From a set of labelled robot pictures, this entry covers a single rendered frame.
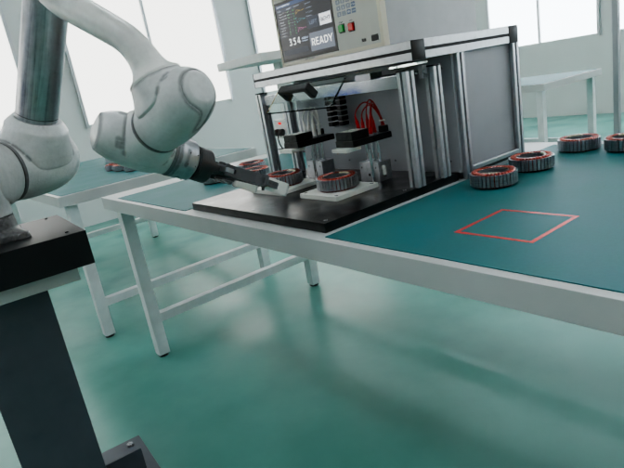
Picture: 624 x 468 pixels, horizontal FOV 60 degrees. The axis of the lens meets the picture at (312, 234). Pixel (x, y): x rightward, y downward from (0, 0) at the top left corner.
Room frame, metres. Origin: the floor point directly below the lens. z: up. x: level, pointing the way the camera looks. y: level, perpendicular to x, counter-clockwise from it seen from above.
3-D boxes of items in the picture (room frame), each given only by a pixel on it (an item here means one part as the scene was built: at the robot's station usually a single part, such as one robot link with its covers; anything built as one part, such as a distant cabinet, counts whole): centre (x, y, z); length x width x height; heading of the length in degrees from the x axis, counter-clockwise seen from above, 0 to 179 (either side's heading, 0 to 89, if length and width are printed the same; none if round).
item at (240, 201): (1.52, -0.03, 0.76); 0.64 x 0.47 x 0.02; 36
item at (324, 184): (1.41, -0.09, 0.80); 0.11 x 0.11 x 0.04
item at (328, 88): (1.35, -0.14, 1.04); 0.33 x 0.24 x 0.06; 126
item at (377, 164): (1.50, -0.21, 0.80); 0.08 x 0.05 x 0.06; 36
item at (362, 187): (1.41, -0.09, 0.78); 0.15 x 0.15 x 0.01; 36
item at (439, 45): (1.70, -0.28, 1.09); 0.68 x 0.44 x 0.05; 36
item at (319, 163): (1.69, -0.06, 0.80); 0.08 x 0.05 x 0.06; 36
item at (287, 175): (1.61, 0.05, 0.80); 0.11 x 0.11 x 0.04
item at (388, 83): (1.57, -0.10, 1.03); 0.62 x 0.01 x 0.03; 36
